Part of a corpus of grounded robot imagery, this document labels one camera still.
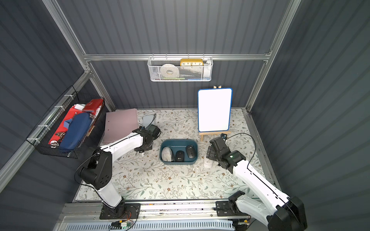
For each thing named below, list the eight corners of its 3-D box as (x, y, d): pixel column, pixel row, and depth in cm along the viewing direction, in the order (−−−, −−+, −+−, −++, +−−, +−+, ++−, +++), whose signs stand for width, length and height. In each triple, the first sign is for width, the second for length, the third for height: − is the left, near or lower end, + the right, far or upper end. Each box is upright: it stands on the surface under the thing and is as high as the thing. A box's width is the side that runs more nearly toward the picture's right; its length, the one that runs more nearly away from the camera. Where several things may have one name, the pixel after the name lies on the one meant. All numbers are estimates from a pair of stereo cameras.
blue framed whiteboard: (197, 137, 105) (199, 103, 79) (196, 123, 114) (198, 88, 87) (225, 137, 105) (237, 103, 79) (222, 123, 114) (232, 88, 87)
